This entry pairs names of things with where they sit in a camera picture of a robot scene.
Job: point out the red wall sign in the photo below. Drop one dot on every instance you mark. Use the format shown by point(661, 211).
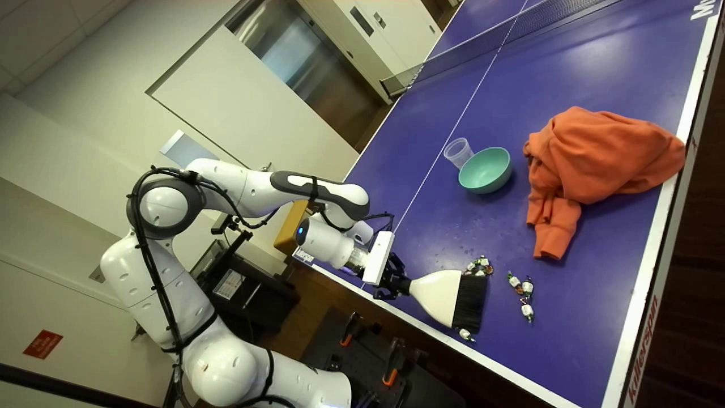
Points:
point(45, 344)

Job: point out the teal bowl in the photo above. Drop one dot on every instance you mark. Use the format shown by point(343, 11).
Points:
point(485, 170)

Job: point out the clear plastic cup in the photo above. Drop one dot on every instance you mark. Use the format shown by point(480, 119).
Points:
point(458, 153)

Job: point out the table tennis net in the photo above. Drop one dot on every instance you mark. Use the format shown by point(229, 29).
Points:
point(491, 42)

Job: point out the orange handled clamp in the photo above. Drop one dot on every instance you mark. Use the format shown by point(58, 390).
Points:
point(396, 361)
point(350, 329)

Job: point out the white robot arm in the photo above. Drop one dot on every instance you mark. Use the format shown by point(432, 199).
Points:
point(223, 369)

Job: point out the orange cloth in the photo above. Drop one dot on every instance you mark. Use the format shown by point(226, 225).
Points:
point(584, 158)

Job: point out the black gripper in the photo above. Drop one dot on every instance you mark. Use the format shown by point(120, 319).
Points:
point(396, 280)

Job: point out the white and black brush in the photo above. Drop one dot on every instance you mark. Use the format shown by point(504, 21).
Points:
point(453, 299)

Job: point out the pile of candies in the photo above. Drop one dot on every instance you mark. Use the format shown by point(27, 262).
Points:
point(522, 291)

